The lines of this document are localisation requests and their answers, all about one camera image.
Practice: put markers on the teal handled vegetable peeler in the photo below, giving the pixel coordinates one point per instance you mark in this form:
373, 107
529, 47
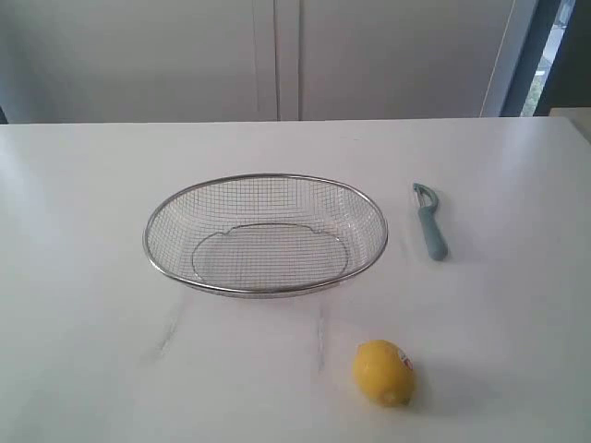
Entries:
428, 203

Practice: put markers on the yellow lemon with sticker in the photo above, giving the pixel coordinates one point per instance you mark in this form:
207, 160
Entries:
384, 373

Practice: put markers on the oval metal wire mesh basket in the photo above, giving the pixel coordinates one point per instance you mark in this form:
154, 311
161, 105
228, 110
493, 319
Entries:
266, 235

